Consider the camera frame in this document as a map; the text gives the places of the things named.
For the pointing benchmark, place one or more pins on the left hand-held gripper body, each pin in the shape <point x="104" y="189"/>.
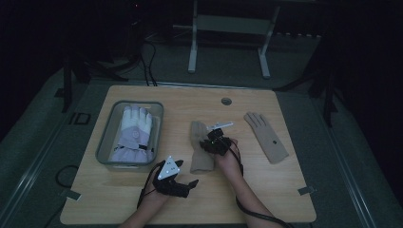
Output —
<point x="168" y="182"/>

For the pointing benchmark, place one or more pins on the black rectangular floor marker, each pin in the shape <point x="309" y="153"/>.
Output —
<point x="80" y="118"/>

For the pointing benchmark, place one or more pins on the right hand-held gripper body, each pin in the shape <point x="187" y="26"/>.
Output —
<point x="218" y="142"/>

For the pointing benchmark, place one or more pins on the black tripod stand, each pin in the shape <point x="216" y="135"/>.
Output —
<point x="328" y="95"/>
<point x="67" y="85"/>

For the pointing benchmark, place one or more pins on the grey tape piece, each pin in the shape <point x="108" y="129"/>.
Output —
<point x="306" y="190"/>
<point x="71" y="195"/>

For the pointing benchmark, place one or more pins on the round table grommet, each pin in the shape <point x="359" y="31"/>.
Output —
<point x="226" y="101"/>

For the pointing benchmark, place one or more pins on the person's left hand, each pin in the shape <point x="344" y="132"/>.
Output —
<point x="154" y="199"/>

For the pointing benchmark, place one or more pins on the beige knit glove dark dot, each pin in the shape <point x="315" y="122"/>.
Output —
<point x="267" y="137"/>

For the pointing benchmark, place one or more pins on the white metal stand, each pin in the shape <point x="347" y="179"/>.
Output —
<point x="231" y="25"/>

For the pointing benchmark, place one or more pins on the clear plastic bin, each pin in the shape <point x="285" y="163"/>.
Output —
<point x="106" y="139"/>

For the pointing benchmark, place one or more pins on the purple and white ski glove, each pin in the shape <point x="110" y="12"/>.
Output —
<point x="134" y="133"/>

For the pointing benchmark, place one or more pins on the plain beige knit glove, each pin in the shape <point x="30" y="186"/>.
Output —
<point x="199" y="156"/>

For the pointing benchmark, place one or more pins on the person's right hand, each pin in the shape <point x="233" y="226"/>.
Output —
<point x="226" y="158"/>

